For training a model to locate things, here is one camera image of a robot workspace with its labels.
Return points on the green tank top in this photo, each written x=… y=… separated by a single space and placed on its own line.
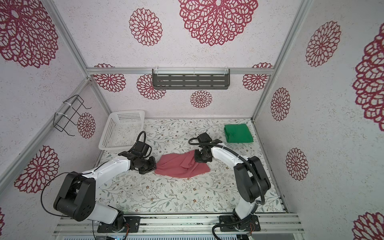
x=238 y=133

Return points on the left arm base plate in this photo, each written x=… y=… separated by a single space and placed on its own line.
x=124 y=224

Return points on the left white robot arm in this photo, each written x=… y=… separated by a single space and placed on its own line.
x=77 y=195

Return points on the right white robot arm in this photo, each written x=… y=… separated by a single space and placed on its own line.
x=251 y=178

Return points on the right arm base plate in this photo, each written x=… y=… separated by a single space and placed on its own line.
x=230 y=223

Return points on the pink tank top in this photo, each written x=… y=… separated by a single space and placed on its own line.
x=180 y=166

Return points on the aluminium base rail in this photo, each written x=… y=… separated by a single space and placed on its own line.
x=182 y=224

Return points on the white plastic laundry basket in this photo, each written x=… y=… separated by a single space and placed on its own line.
x=121 y=130

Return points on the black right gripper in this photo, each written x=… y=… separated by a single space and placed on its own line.
x=196 y=157

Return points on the black wire wall rack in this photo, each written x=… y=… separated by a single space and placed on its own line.
x=66 y=117

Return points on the dark grey wall shelf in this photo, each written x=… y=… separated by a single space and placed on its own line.
x=191 y=80

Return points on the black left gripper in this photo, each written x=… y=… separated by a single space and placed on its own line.
x=152 y=167

